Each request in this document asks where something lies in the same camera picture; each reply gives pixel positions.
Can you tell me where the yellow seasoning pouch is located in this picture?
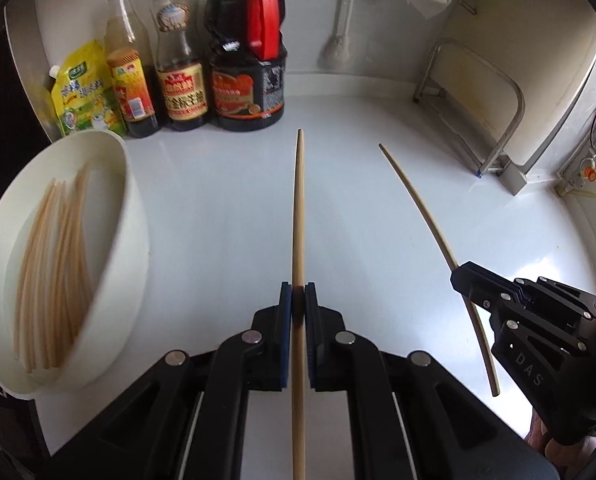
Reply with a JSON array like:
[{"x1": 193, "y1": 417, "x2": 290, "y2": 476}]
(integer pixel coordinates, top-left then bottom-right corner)
[{"x1": 48, "y1": 40, "x2": 128, "y2": 139}]

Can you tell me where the metal cutting board rack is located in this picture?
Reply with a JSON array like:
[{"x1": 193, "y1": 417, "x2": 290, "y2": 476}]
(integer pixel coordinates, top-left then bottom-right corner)
[{"x1": 413, "y1": 37, "x2": 525, "y2": 177}]

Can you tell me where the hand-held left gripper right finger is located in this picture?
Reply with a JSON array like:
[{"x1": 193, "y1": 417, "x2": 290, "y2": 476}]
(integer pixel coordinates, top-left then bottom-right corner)
[{"x1": 304, "y1": 282, "x2": 564, "y2": 480}]

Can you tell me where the person's right hand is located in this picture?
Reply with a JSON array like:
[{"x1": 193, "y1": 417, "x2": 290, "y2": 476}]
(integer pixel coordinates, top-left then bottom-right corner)
[{"x1": 528, "y1": 412, "x2": 596, "y2": 461}]

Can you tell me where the white round basin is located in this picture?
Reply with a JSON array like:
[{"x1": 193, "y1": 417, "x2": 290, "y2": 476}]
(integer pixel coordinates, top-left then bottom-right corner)
[{"x1": 0, "y1": 130, "x2": 150, "y2": 400}]

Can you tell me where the yellow gas hose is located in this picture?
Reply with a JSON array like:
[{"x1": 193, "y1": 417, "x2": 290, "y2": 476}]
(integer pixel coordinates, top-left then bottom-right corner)
[{"x1": 553, "y1": 186, "x2": 596, "y2": 202}]

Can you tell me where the small grey block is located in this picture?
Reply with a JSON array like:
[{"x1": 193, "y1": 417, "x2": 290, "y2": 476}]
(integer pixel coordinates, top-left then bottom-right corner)
[{"x1": 503, "y1": 164, "x2": 528, "y2": 196}]

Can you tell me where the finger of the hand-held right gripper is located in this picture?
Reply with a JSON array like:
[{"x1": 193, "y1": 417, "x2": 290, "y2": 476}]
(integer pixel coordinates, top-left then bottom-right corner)
[
  {"x1": 458, "y1": 260, "x2": 596, "y2": 320},
  {"x1": 450, "y1": 265, "x2": 596, "y2": 445}
]

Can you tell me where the yellow-capped soy sauce bottle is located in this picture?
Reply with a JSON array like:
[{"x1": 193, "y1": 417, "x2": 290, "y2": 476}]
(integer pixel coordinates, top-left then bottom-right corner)
[{"x1": 150, "y1": 0, "x2": 211, "y2": 132}]

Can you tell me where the large red-handled soy sauce jug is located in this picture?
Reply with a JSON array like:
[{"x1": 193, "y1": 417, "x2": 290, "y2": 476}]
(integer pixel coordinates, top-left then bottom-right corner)
[{"x1": 205, "y1": 0, "x2": 289, "y2": 132}]

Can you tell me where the single wooden chopstick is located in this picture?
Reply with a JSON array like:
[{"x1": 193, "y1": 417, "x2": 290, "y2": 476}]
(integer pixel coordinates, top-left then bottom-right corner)
[
  {"x1": 378, "y1": 144, "x2": 501, "y2": 397},
  {"x1": 292, "y1": 129, "x2": 308, "y2": 480}
]

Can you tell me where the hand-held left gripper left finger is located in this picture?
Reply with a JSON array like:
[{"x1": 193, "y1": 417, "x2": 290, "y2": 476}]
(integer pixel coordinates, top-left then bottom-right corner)
[{"x1": 38, "y1": 282, "x2": 295, "y2": 480}]

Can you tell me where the yellow-capped vinegar bottle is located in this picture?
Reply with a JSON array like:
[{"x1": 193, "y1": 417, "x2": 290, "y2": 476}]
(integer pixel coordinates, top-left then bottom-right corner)
[{"x1": 103, "y1": 0, "x2": 163, "y2": 139}]

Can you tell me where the wall gas valve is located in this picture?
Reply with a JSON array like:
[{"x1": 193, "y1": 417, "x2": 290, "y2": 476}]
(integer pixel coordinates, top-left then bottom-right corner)
[{"x1": 558, "y1": 102, "x2": 596, "y2": 196}]

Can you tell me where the pile of wooden chopsticks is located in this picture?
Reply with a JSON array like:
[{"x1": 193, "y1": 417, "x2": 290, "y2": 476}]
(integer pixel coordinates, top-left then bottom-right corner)
[{"x1": 12, "y1": 162, "x2": 99, "y2": 373}]

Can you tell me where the white hanging dish brush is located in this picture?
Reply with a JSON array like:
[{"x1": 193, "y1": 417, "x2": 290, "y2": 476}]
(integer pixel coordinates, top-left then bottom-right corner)
[{"x1": 319, "y1": 0, "x2": 361, "y2": 71}]

